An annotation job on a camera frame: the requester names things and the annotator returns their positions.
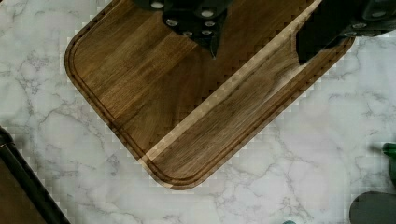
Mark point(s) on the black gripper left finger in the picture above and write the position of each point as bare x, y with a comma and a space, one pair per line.
201, 21

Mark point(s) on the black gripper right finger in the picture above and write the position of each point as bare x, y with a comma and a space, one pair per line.
335, 20

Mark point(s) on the black metal drawer handle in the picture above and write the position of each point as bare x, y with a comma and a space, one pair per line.
29, 182

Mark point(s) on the wooden drawer front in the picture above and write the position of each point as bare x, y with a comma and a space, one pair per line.
15, 206

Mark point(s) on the dark wooden cutting board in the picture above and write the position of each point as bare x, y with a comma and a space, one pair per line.
179, 110

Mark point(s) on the green bottle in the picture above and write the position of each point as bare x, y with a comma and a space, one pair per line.
389, 149

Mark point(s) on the dark grey round object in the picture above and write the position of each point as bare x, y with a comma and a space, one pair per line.
373, 207

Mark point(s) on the small teal object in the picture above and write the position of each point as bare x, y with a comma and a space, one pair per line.
289, 222

